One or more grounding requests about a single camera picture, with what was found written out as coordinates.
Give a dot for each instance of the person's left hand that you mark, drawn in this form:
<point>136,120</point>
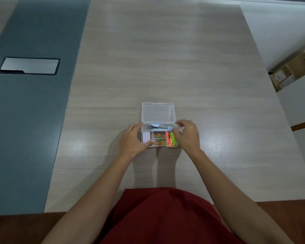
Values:
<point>130,143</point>

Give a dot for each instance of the person's right hand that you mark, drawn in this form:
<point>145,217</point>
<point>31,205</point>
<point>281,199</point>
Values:
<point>189,138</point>

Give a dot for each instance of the person's right thumb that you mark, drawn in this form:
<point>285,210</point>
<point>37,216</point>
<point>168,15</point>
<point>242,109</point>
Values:
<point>176,135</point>

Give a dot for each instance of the person's left thumb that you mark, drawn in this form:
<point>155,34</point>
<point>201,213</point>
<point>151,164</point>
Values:
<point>148,143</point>

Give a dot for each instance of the clear plastic compartment box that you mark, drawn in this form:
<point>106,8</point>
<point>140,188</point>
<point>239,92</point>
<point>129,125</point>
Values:
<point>158,124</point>

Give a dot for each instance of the person's left forearm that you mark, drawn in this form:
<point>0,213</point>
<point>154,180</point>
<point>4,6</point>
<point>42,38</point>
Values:
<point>91,198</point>

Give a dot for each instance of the person's right forearm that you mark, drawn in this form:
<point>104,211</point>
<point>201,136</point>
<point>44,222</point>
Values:
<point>233,200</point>

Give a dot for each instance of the green sticky flags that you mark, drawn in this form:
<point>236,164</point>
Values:
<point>173,139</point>

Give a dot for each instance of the white staple box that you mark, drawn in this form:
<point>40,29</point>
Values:
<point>146,137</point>

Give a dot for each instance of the orange sticky flags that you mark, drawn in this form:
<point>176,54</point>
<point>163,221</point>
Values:
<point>167,137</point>

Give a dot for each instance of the pile of coloured paper clips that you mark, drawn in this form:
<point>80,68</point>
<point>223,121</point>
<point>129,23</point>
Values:
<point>160,139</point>

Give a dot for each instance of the light blue stapler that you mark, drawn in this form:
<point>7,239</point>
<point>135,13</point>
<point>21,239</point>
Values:
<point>161,127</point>

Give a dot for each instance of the person's red shirt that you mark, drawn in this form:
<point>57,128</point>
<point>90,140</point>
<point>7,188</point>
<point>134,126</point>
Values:
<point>165,217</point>

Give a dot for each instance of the wooden chair armrest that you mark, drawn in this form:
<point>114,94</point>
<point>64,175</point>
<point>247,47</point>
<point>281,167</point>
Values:
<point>303,125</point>

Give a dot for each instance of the cardboard box with labels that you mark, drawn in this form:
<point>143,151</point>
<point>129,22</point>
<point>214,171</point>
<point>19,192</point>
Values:
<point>292,69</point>

